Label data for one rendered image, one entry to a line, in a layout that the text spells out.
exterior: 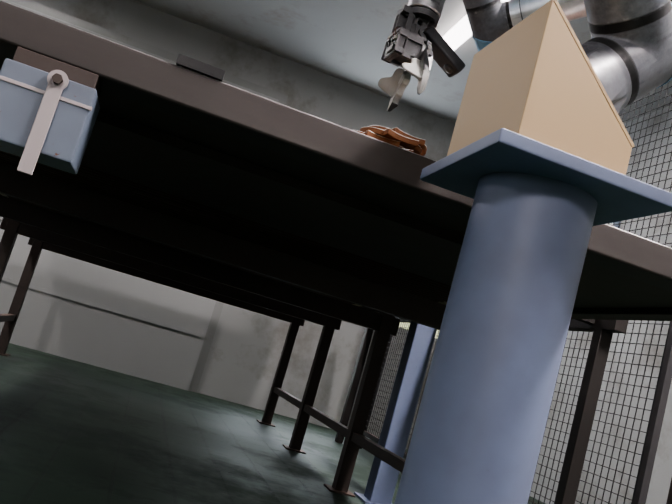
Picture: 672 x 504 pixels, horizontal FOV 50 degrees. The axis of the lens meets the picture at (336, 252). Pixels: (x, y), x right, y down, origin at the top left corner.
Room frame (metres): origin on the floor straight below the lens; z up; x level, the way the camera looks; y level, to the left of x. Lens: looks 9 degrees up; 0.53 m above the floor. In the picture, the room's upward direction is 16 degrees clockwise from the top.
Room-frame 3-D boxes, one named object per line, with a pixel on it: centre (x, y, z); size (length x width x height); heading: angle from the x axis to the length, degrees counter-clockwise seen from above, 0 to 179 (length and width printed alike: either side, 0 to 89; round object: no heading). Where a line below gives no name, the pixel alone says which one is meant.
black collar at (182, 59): (1.14, 0.29, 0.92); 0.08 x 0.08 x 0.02; 13
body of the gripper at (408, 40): (1.45, -0.03, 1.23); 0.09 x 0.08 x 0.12; 108
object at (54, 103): (1.08, 0.49, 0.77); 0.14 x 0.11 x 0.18; 103
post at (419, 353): (3.35, -0.48, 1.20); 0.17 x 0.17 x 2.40; 13
